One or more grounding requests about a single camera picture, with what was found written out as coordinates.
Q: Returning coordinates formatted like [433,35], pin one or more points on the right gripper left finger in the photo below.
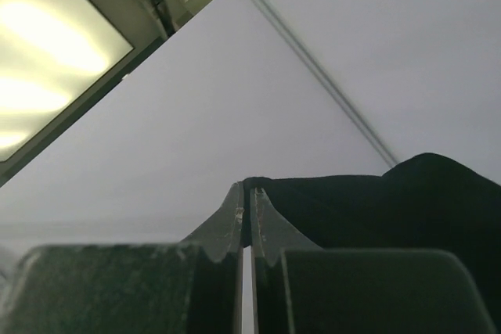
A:
[191,286]

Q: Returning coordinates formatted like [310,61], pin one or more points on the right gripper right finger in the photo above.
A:
[300,287]

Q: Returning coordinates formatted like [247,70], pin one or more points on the black t-shirt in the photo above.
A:
[428,201]

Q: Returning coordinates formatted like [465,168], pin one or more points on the right aluminium frame post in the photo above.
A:
[320,73]

